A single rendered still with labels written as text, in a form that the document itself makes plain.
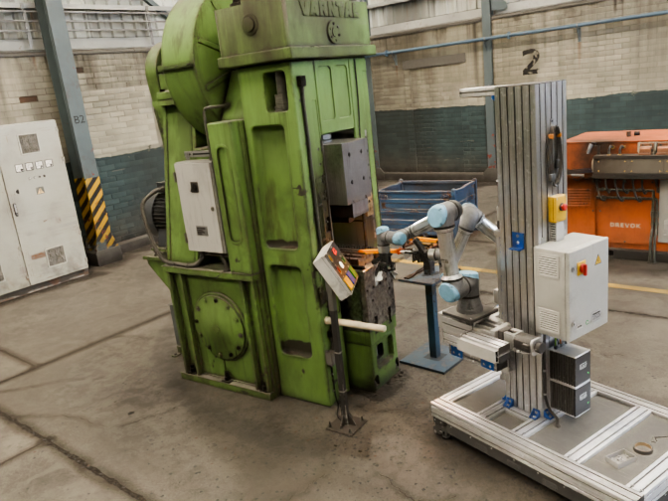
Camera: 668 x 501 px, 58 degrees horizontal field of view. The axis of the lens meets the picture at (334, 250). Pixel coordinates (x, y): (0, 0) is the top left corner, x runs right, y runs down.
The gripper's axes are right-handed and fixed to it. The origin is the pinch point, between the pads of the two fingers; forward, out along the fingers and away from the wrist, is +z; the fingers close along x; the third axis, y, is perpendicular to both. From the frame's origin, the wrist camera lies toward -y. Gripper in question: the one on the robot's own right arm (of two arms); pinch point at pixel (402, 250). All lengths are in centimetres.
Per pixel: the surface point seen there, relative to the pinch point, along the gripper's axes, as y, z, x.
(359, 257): 3.7, 28.8, -8.4
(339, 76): -116, 39, 13
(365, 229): -7.8, 41.3, 23.3
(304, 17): -152, 33, -24
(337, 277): -5, 4, -70
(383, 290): 32.4, 22.3, 6.1
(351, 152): -68, 25, -6
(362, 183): -45, 26, 3
